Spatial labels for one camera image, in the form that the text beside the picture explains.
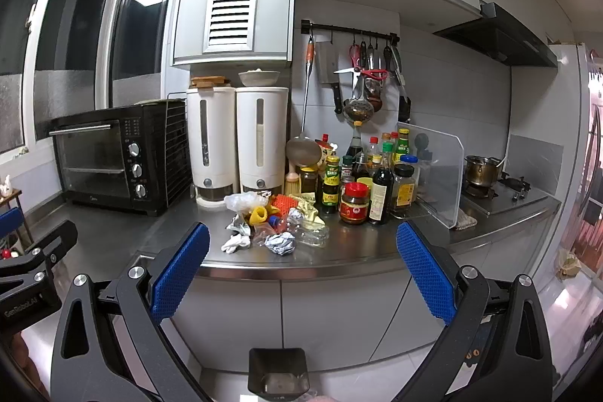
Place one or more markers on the white rice dispenser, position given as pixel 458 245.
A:
pixel 261 121
pixel 211 123

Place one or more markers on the yellow crumpled wrapper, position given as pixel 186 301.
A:
pixel 306 204

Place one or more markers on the steel cooking pot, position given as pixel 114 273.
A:
pixel 482 171

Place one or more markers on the left white rice dispenser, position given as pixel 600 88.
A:
pixel 211 123

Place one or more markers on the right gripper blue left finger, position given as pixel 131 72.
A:
pixel 154 296

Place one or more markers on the clear plastic bottle trash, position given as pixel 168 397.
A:
pixel 310 230

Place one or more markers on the wooden board on dispenser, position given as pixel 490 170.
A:
pixel 209 81

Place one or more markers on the amber glass jar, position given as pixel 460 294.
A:
pixel 308 179

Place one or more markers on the aluminium foil ball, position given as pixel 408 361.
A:
pixel 280 244

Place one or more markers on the green label sauce bottle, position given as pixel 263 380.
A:
pixel 331 185

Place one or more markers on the black toaster oven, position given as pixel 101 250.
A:
pixel 133 158

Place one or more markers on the black lid spice jar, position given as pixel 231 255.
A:
pixel 403 190

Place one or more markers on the steel cleaver knife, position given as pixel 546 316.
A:
pixel 327 71

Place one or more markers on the black wall utensil rail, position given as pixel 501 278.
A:
pixel 307 27

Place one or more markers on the dark soy sauce bottle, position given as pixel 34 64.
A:
pixel 382 180

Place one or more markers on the clear acrylic splash guard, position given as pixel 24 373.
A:
pixel 441 164

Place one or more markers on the hanging steel ladle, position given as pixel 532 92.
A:
pixel 357 107

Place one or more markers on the right white rice dispenser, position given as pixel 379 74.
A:
pixel 261 121

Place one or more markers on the person's left hand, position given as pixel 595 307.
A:
pixel 20 353

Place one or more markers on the black trash bin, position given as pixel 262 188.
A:
pixel 278 374

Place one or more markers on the small bristle brush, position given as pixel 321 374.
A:
pixel 292 181

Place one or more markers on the white ceramic bowl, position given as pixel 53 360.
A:
pixel 259 78

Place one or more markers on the black range hood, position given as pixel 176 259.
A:
pixel 502 37

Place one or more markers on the orange foam fruit net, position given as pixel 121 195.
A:
pixel 281 204

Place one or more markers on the gas stove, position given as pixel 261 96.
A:
pixel 501 197

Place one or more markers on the red handled scissors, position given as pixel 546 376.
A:
pixel 367 72

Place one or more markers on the crumpled foil wrapper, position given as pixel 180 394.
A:
pixel 239 226

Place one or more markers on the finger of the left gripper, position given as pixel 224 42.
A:
pixel 10 221
pixel 47 251

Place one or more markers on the clear plastic bag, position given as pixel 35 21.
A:
pixel 245 203

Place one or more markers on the yellow foam fruit net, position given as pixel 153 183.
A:
pixel 261 214

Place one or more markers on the crumpled white tissue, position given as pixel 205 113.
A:
pixel 236 242

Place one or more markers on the tall dark vinegar bottle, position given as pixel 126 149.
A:
pixel 355 146

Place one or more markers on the red lid chili sauce jar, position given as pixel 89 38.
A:
pixel 354 203

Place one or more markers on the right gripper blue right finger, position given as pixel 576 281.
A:
pixel 457 299

